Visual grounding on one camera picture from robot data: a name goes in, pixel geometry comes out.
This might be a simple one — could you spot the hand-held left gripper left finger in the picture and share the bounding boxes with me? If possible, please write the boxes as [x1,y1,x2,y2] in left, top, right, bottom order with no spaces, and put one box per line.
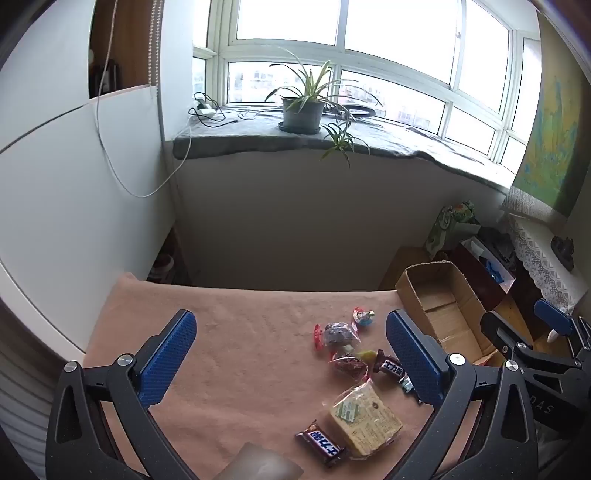
[45,309,199,480]

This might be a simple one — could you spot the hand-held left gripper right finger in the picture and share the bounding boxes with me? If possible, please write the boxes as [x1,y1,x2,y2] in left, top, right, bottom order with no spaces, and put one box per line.
[385,309,539,480]

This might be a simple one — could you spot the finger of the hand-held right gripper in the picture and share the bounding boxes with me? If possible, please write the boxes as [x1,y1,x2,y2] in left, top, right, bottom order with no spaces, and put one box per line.
[480,311,578,370]
[533,299,591,354]

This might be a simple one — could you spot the small chocolate bar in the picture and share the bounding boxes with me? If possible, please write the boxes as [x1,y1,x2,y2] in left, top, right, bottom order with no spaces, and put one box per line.
[373,349,407,381]

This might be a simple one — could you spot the small green candy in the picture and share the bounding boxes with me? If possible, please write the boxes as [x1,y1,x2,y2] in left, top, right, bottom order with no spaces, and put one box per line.
[399,376,423,404]

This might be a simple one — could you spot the cardboard box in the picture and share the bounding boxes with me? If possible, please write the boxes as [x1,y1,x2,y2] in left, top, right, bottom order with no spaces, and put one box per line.
[394,261,502,367]

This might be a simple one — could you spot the round jelly cup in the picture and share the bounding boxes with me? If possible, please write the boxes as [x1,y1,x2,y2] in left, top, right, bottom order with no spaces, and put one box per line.
[352,306,377,329]

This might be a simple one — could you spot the dark snack packet red swirls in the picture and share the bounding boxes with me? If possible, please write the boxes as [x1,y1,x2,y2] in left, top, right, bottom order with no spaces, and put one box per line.
[328,352,370,381]

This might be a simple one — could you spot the dark snack packet red ends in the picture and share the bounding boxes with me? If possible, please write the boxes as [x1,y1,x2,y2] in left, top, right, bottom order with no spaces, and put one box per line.
[313,322,361,354]

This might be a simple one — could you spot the sandwich bread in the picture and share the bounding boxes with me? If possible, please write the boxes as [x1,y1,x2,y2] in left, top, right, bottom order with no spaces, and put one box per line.
[328,381,403,460]

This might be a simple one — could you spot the large chocolate bar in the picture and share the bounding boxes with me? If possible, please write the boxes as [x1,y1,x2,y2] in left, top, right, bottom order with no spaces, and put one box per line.
[295,419,349,469]

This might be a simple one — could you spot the dark red shoebox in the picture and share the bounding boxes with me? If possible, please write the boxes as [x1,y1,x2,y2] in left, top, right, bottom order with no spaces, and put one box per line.
[450,235,518,315]

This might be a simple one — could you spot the white lace cloth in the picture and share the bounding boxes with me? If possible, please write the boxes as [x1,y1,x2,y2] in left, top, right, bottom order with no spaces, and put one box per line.
[501,189,589,315]

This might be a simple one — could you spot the dark figurine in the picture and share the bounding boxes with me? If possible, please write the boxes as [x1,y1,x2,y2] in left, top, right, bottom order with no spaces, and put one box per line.
[551,235,575,271]

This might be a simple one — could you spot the grey cloth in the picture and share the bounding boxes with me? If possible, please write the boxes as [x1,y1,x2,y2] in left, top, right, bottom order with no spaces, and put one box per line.
[478,226,518,278]

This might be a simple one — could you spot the translucent plastic piece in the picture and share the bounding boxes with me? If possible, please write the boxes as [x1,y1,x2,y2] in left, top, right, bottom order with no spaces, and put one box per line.
[217,442,305,480]

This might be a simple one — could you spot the grey stone windowsill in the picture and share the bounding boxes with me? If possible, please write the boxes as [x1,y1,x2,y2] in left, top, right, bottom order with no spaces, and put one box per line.
[173,104,518,195]

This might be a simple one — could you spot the grey pot saucer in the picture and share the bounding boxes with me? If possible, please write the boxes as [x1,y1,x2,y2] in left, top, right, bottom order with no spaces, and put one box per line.
[277,121,326,136]

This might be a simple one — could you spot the grey plant pot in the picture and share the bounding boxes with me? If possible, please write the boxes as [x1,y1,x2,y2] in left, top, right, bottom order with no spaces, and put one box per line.
[281,96,325,132]

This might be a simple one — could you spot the spider plant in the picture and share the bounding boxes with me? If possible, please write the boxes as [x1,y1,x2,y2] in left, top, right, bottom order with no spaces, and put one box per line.
[265,46,384,169]

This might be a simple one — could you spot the white framed window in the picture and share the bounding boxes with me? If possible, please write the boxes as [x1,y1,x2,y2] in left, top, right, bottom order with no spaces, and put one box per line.
[191,0,541,167]

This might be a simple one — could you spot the green yellow wall poster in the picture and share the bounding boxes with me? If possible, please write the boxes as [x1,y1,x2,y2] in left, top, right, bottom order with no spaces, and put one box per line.
[510,14,591,217]

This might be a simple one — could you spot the black cable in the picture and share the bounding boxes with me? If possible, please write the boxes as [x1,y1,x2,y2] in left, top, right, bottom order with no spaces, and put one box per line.
[188,92,238,126]

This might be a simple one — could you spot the white hanging cable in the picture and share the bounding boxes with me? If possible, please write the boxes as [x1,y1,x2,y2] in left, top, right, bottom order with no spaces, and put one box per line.
[95,0,192,199]

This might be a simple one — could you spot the dark ring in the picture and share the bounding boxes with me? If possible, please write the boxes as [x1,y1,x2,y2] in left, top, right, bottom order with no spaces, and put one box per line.
[339,104,377,120]

